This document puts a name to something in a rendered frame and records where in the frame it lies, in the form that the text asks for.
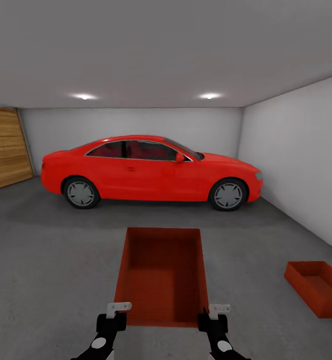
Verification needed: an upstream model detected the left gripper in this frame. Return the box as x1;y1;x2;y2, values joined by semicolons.
96;312;127;336

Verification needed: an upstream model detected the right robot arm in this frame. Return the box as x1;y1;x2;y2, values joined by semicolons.
198;303;252;360

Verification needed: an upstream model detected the storage box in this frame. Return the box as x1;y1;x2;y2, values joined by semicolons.
284;260;332;319
114;227;210;328

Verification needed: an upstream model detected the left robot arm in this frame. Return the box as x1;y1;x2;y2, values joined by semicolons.
71;302;132;360

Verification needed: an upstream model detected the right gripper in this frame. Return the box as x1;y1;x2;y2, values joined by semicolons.
198;313;228;338

